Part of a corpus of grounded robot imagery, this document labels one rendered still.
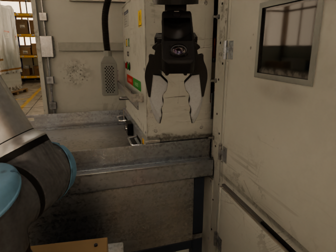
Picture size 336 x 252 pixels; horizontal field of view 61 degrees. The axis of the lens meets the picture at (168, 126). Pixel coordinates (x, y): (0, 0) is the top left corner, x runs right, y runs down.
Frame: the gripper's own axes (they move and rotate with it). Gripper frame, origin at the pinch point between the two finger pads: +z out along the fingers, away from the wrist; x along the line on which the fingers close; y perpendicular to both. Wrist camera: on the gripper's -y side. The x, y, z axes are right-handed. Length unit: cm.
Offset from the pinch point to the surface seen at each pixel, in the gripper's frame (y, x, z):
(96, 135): 63, 34, 35
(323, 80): -0.2, -24.6, -6.7
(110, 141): 56, 26, 34
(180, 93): 42.7, -2.2, 9.8
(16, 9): 1065, 565, 27
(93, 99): 95, 42, 30
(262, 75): 15.5, -19.4, -3.5
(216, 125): 37.6, -13.7, 19.0
